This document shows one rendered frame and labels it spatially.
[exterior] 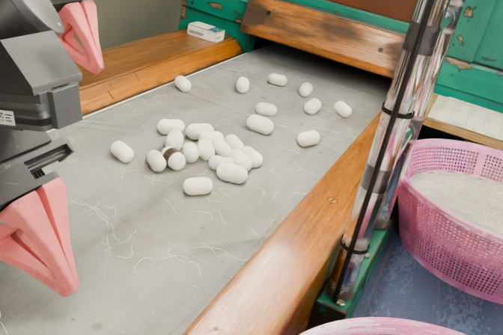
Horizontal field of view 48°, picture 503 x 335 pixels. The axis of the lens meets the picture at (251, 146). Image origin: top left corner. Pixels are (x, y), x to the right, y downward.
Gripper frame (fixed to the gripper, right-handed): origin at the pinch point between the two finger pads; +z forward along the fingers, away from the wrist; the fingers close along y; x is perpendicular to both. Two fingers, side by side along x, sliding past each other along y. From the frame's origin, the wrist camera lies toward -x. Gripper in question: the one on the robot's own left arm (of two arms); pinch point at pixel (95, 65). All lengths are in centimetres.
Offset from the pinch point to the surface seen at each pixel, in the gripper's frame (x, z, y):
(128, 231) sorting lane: -5.0, 17.6, -15.0
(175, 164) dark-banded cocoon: -4.0, 14.7, -2.9
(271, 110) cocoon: -4.8, 15.5, 21.0
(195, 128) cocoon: -2.8, 12.3, 5.6
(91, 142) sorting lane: 3.8, 7.3, -3.6
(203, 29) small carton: 7.5, -3.7, 39.6
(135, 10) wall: 74, -44, 125
